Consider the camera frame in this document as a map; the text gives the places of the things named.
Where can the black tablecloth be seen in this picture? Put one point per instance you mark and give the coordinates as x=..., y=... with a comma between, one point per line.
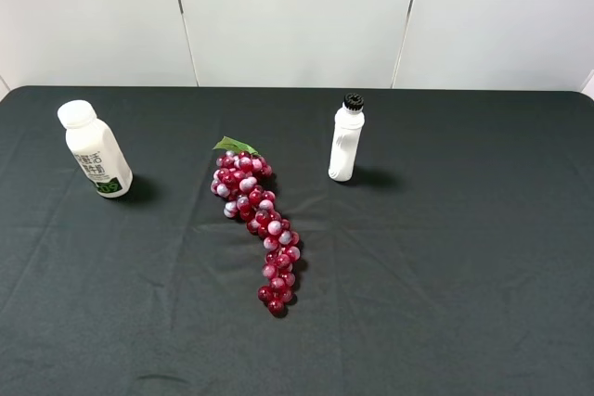
x=457, y=261

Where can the white milk bottle green label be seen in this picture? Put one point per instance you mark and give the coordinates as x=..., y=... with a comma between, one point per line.
x=95, y=148

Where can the red artificial grape bunch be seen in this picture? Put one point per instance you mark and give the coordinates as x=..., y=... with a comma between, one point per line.
x=240, y=179

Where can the slim white bottle black cap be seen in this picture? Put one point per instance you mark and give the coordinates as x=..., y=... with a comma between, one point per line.
x=348, y=123

